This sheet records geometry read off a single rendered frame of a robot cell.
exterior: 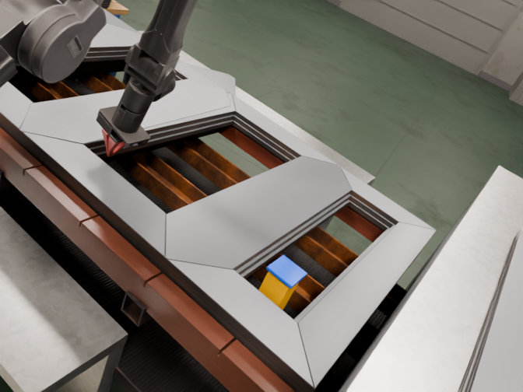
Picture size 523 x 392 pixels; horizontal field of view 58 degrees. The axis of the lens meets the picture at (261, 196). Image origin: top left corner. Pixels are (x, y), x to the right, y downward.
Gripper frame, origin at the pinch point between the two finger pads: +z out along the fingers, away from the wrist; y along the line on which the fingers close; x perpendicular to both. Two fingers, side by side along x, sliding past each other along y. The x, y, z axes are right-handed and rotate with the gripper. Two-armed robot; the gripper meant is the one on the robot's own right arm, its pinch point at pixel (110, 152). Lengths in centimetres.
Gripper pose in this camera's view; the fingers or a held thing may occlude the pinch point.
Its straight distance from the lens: 109.1
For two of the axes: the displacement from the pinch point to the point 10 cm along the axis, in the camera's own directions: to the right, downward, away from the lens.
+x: -5.5, 2.9, -7.8
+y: -6.6, -7.3, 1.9
